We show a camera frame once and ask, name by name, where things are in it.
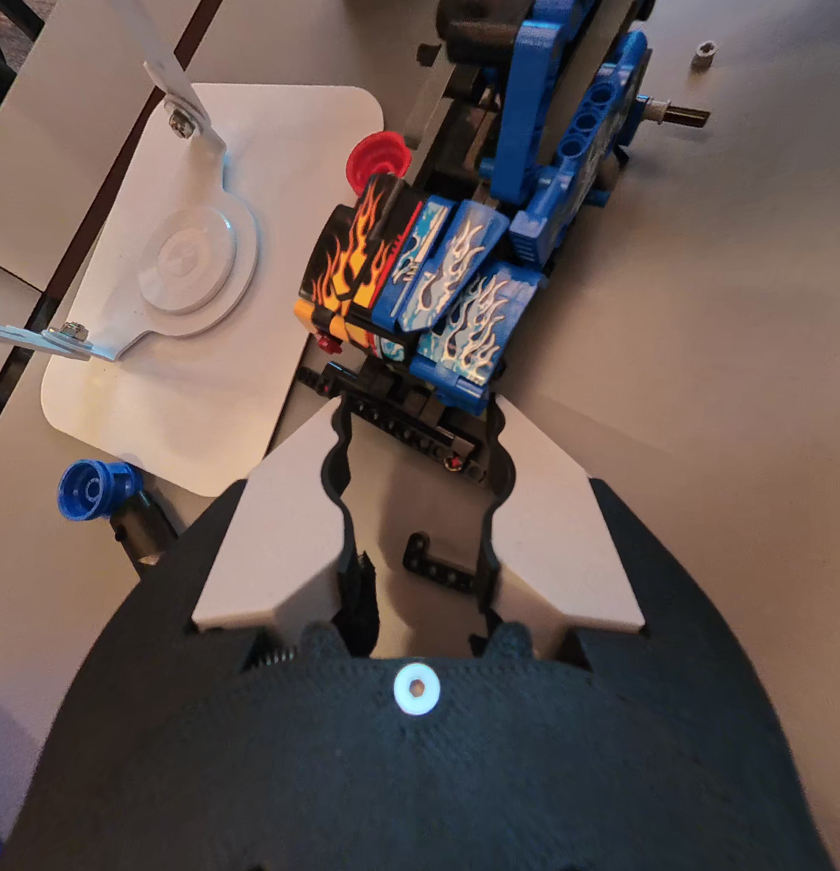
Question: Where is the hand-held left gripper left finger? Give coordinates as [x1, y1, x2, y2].
[192, 396, 380, 657]

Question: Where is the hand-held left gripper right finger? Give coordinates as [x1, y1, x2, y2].
[471, 396, 645, 657]

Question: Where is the black blue toy brick truck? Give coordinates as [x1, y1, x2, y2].
[294, 0, 710, 484]

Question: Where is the black angled liftarm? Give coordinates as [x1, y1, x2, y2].
[403, 533, 478, 594]

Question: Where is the black round beam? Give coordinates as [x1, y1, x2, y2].
[110, 490, 179, 576]

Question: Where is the blue wheel rim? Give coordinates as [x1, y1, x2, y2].
[58, 460, 143, 523]

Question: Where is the white metal stand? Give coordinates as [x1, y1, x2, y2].
[0, 0, 384, 498]

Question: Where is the red wheel rim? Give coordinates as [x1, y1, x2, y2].
[346, 131, 413, 195]

